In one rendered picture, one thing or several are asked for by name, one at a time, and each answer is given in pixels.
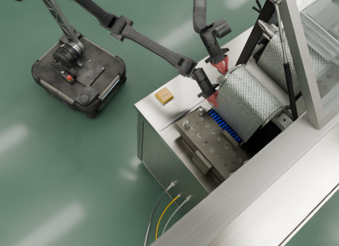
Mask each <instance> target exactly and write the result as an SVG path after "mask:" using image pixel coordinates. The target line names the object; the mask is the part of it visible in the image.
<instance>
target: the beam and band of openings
mask: <svg viewBox="0 0 339 246"><path fill-rule="evenodd" d="M338 123H339V113H338V114H337V115H336V116H335V117H334V118H332V119H331V120H330V121H329V122H328V123H327V124H326V125H325V126H324V127H323V128H321V129H317V128H315V127H314V126H313V125H312V124H311V123H310V121H309V118H308V114H307V111H306V112H305V113H303V114H302V115H301V116H300V117H299V118H298V119H296V120H295V121H294V122H293V123H292V124H291V125H289V126H288V127H287V128H286V129H285V130H284V131H282V132H281V133H280V134H279V135H278V136H277V137H275V138H274V139H273V140H272V141H271V142H270V143H268V144H267V145H266V146H265V147H264V148H263V149H261V150H260V151H259V152H258V153H257V154H256V155H254V156H253V157H252V158H251V159H250V160H249V161H247V162H246V163H245V164H244V165H243V166H242V167H240V168H239V169H238V170H237V171H236V172H235V173H233V174H232V175H231V176H230V177H229V178H228V179H226V180H225V181H224V182H223V183H222V184H221V185H219V186H218V187H217V188H216V189H215V190H214V191H212V192H211V193H210V194H209V195H208V196H207V197H205V198H204V199H203V200H202V201H201V202H200V203H198V204H197V205H196V206H195V207H194V208H193V209H191V210H190V211H189V212H188V213H187V214H186V215H185V216H183V217H182V218H181V219H180V220H179V221H178V222H176V223H175V224H174V225H173V226H172V227H171V228H169V229H168V230H167V231H166V232H165V233H164V234H162V235H161V236H160V237H159V238H158V239H157V240H155V241H154V242H153V243H152V244H151V245H149V246H207V245H208V244H209V243H210V242H211V241H212V240H213V239H214V238H215V237H216V236H217V235H219V234H220V233H221V232H222V231H223V230H224V229H225V228H226V227H227V226H228V225H229V224H230V223H231V222H233V221H234V220H235V219H236V218H237V217H238V216H239V215H240V214H241V213H242V212H243V211H244V210H245V209H247V208H248V207H249V206H250V205H251V204H252V203H253V202H254V201H255V200H256V199H257V198H258V197H260V196H261V195H262V194H263V193H264V192H265V191H266V190H267V189H268V188H269V187H270V186H271V185H272V184H274V183H275V182H276V181H277V180H278V179H279V178H280V177H281V176H282V175H283V174H284V173H285V172H287V171H288V170H289V169H290V168H291V167H292V166H293V165H294V164H295V163H296V162H297V161H298V160H299V159H301V158H302V157H303V155H304V154H306V153H307V152H308V151H309V150H310V149H311V148H312V147H313V146H315V145H316V144H317V143H318V142H319V141H320V140H321V139H322V138H323V137H324V136H325V135H326V134H328V133H329V132H330V131H331V130H332V129H333V128H334V127H335V126H336V125H337V124H338Z"/></svg>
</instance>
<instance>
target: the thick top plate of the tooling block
mask: <svg viewBox="0 0 339 246"><path fill-rule="evenodd" d="M200 107H202V106H201V105H200V106H199V107H197V108H196V109H195V110H193V111H192V112H190V113H189V114H188V115H186V116H185V117H184V118H182V119H181V120H180V121H178V122H177V123H176V125H175V129H176V130H177V131H178V133H179V134H180V135H181V136H182V137H183V138H184V139H185V141H186V142H187V143H188V144H189V145H190V146H191V147H192V149H193V150H194V151H195V152H196V151H197V150H199V151H200V152H201V154H202V155H203V156H204V157H205V158H206V159H207V160H208V162H209V163H210V164H211V165H212V168H211V170H212V171H213V173H214V174H215V175H216V176H217V177H218V178H219V179H220V181H221V182H224V181H225V180H226V179H228V178H229V175H230V174H231V173H233V172H236V171H237V170H238V169H239V168H240V167H242V166H243V164H244V162H245V161H246V160H249V159H250V158H249V157H248V156H247V155H246V154H245V153H244V152H243V150H242V149H241V148H240V147H239V146H237V147H236V148H234V147H233V146H232V145H231V144H230V143H229V142H228V141H227V140H226V139H225V137H224V136H223V135H222V134H221V133H222V132H223V129H222V128H221V127H220V126H219V125H218V124H217V122H216V121H215V120H214V119H213V118H212V117H211V116H210V115H209V114H208V113H207V112H204V114H203V116H198V115H197V113H196V112H197V110H198V109H199V108H200ZM186 120H190V122H191V126H190V128H185V127H184V126H183V123H184V122H185V121H186Z"/></svg>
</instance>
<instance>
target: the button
mask: <svg viewBox="0 0 339 246"><path fill-rule="evenodd" d="M155 95H156V96H157V98H158V99H159V100H160V101H161V102H162V103H163V104H165V103H166V102H168V101H169V100H170V99H172V98H173V97H174V95H173V94H172V93H171V92H170V91H169V90H168V89H167V88H166V87H164V88H163V89H161V90H160V91H158V92H157V93H156V94H155Z"/></svg>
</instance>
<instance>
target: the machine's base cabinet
mask: <svg viewBox="0 0 339 246"><path fill-rule="evenodd" d="M137 157H138V159H139V160H140V161H141V162H142V164H143V165H144V166H145V167H146V168H147V170H148V171H149V172H150V173H151V175H152V176H153V177H154V178H155V180H156V181H157V182H158V183H159V185H160V186H161V187H162V188H163V190H166V188H167V187H168V186H170V184H171V182H173V183H174V184H175V186H174V187H173V186H172V187H171V188H170V189H169V190H168V191H167V192H166V193H167V195H168V196H169V197H170V198H171V200H172V201H173V200H174V199H175V198H176V197H177V195H178V194H179V195H180V197H179V198H177V199H176V200H175V201H174V203H175V205H176V206H177V207H179V206H180V204H182V203H183V202H184V201H185V200H186V197H189V199H190V200H189V201H186V202H185V203H184V204H183V205H182V206H181V207H180V208H179V210H180V211H181V212H182V213H183V215H186V214H187V213H188V212H189V211H190V210H191V209H193V208H194V207H195V206H196V205H197V204H198V203H200V202H201V201H202V200H203V199H204V198H205V197H207V196H208V195H207V193H206V192H205V191H204V190H203V189H202V187H201V186H200V185H199V184H198V183H197V182H196V180H195V179H194V178H193V177H192V176H191V174H190V173H189V172H188V171H187V170H186V169H185V167H184V166H183V165H182V164H181V163H180V161H179V160H178V159H177V158H176V157H175V156H174V154H173V153H172V152H171V151H170V150H169V149H168V147H167V146H166V145H165V144H164V143H163V141H162V140H161V139H160V138H159V137H158V136H157V134H156V133H155V132H154V131H153V130H152V128H151V127H150V126H149V125H148V124H147V123H146V121H145V120H144V119H143V118H142V117H141V115H140V114H139V113H138V123H137Z"/></svg>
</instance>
